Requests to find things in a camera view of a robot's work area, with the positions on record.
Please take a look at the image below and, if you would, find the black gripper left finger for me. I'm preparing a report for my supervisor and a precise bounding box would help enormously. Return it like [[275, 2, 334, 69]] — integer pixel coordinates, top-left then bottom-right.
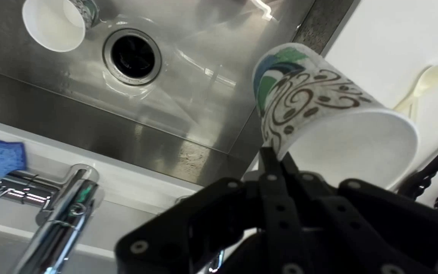
[[114, 147, 302, 274]]

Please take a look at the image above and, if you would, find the paper cup in sink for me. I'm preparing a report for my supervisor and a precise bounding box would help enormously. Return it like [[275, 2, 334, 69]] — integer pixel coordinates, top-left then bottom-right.
[[21, 0, 88, 55]]

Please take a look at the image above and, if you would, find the patterned paper coffee cup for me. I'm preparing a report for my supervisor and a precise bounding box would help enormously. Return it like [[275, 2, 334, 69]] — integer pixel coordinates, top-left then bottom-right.
[[251, 42, 421, 192]]

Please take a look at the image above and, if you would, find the stainless steel sink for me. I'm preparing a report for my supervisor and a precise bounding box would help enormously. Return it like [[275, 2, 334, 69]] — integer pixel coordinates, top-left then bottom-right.
[[0, 0, 362, 189]]

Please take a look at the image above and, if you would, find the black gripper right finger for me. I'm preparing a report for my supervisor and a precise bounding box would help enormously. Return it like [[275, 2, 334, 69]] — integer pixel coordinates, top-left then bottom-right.
[[279, 151, 438, 274]]

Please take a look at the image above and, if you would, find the cream plastic spoon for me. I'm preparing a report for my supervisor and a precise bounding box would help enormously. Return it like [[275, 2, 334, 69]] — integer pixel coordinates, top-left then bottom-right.
[[392, 63, 438, 122]]

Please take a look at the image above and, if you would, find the tall chrome faucet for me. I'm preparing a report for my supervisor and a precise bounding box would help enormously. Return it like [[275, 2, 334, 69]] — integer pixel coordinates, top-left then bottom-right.
[[0, 162, 102, 274]]

